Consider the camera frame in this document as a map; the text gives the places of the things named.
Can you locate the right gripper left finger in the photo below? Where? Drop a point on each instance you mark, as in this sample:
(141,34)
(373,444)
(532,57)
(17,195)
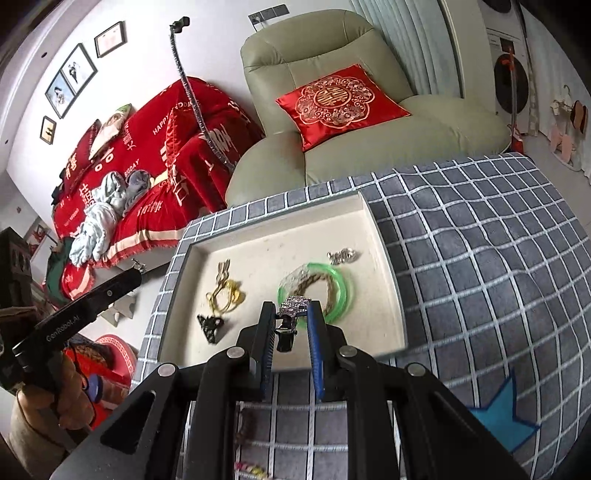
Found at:
(258,342)

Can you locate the green jade bangle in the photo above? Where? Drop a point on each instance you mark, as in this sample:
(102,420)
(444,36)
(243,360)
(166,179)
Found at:
(318,281)

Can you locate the white small stool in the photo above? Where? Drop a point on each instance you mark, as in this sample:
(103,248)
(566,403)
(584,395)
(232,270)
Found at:
(120,310)

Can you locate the red embroidered cushion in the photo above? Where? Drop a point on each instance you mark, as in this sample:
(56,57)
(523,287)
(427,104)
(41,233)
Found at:
(337,103)

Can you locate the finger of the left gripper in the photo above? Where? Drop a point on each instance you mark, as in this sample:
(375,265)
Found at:
(75,316)

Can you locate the framed pictures on wall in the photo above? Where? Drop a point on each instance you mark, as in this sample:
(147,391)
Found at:
(79,69)

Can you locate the green leather armchair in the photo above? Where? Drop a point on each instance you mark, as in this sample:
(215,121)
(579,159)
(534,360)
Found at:
(302,49)

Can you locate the white jewelry tray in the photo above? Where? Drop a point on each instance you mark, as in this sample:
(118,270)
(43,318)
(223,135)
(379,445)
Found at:
(330,251)

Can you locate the black hair clip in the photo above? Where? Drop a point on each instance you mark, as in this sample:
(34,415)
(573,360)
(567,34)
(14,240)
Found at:
(209,326)

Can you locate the grey checked tablecloth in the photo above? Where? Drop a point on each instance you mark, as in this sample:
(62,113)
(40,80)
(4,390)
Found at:
(494,271)

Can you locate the red round rug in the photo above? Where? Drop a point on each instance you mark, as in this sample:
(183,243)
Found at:
(108,356)

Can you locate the light blue curtain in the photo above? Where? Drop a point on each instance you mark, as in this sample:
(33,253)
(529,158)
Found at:
(419,35)

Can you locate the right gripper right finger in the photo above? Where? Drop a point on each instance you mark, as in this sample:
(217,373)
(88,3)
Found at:
(324,341)

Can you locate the red sofa blanket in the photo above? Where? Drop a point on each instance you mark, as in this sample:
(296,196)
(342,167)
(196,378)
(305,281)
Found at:
(189,173)

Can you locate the light blue clothes pile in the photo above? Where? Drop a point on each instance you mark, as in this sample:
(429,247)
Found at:
(112,200)

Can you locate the left hand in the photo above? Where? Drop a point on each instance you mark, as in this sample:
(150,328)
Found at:
(74,410)

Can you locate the cream rabbit hair clip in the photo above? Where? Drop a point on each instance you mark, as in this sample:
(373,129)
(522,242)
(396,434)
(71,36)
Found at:
(222,272)

